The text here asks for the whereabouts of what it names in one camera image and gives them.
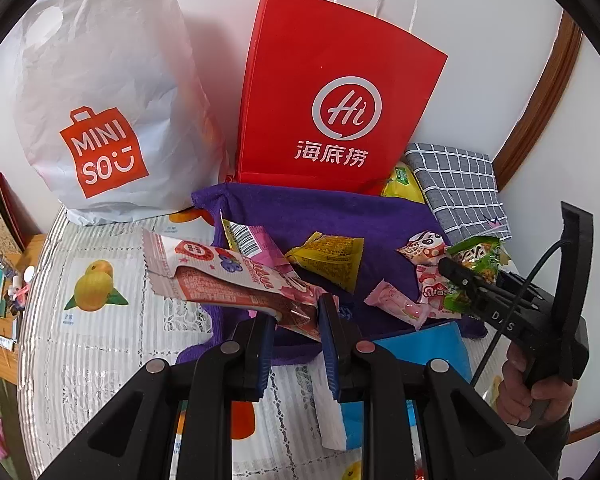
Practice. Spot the purple towel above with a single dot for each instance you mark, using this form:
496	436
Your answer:
290	210

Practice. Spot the white round bottle cap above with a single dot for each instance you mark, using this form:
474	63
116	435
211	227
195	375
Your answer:
29	273

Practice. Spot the pink barcode snack packet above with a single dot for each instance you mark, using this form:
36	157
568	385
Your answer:
260	245

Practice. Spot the grey checked folded cloth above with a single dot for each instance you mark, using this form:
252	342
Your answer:
455	185

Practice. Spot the white pink blueberry snack packet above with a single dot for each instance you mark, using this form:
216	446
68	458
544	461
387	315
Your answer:
220	285

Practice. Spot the red paper bag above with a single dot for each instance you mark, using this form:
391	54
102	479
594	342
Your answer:
290	60

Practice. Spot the white plastic shopping bag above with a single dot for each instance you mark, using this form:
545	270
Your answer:
105	60

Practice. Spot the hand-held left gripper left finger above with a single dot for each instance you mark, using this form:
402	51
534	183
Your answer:
265	350

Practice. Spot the brown wooden door frame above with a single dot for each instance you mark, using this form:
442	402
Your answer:
545	100

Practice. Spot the blue tissue pack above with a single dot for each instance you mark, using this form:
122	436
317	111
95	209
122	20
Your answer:
420	345

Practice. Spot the cluster of small cosmetics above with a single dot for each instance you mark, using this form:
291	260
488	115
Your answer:
15	295

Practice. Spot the fruit print tablecloth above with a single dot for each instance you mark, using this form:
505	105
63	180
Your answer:
105	350

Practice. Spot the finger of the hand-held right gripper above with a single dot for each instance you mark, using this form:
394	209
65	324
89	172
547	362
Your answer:
520	284
462	280

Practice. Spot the green snack packet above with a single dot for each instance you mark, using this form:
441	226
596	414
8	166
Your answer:
475	255

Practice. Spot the person's right forearm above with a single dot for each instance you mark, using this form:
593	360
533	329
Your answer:
547	440

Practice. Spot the white tube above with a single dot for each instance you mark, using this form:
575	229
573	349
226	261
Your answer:
2	341

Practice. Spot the pink panda candy packet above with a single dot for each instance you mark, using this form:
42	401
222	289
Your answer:
422	247

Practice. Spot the yellow green snack bag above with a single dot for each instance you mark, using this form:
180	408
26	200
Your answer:
402	185

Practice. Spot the pink strawberry candy packet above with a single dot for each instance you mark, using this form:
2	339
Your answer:
395	305

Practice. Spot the person's right hand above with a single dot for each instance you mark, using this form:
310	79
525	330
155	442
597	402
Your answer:
517	385

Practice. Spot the green blanket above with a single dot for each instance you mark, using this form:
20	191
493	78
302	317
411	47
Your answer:
2	410

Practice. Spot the yellow snack packet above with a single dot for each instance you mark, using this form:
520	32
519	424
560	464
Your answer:
330	260

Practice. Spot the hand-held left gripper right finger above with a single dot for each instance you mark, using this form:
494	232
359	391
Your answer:
330	350

